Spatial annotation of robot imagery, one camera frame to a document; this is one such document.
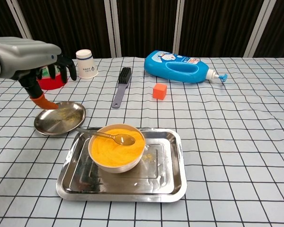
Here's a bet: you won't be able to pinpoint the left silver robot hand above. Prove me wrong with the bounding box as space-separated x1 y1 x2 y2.
0 36 78 111

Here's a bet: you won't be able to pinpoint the silver metal spoon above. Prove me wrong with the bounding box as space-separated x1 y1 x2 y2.
76 127 136 146

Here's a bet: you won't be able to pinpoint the round stainless steel plate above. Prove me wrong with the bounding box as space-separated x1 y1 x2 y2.
34 101 87 136

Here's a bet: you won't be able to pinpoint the bowl of yellow powder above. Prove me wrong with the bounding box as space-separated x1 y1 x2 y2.
88 123 146 174

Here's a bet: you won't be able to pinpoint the rectangular stainless steel tray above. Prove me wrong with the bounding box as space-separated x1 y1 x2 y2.
56 127 188 203

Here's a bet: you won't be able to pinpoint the red tape roll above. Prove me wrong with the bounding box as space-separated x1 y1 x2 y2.
36 65 65 91

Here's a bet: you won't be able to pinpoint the white paper cup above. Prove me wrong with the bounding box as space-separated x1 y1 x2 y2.
75 49 99 79

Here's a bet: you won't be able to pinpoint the grey brush black bristles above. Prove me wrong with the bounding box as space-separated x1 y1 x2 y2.
111 67 133 109

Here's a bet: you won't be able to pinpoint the blue detergent bottle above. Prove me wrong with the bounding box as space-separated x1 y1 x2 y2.
144 50 228 84

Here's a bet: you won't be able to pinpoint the orange cube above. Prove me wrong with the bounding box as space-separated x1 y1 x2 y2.
152 83 168 101

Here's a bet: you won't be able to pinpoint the white black checkered tablecloth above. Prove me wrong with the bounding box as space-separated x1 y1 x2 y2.
0 56 284 227

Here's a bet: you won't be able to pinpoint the white screen frame post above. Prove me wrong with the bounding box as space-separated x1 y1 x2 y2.
103 0 122 58
243 0 275 58
6 0 33 40
172 0 188 56

